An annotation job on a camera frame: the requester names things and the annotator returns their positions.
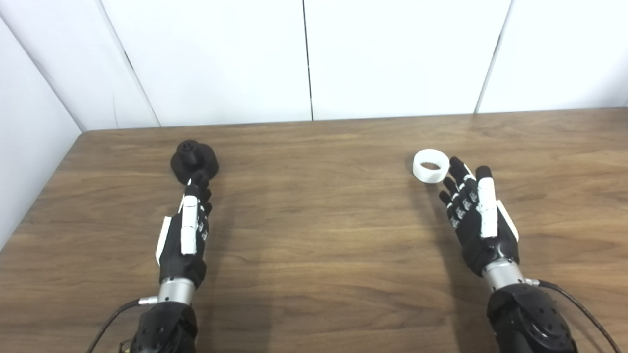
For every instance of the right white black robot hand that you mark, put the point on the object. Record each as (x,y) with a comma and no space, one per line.
(478,240)

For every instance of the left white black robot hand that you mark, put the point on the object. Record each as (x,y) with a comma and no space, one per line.
(172,245)

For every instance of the round black part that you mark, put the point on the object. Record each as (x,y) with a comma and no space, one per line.
(184,162)

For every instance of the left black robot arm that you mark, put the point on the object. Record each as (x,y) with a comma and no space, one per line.
(167,326)

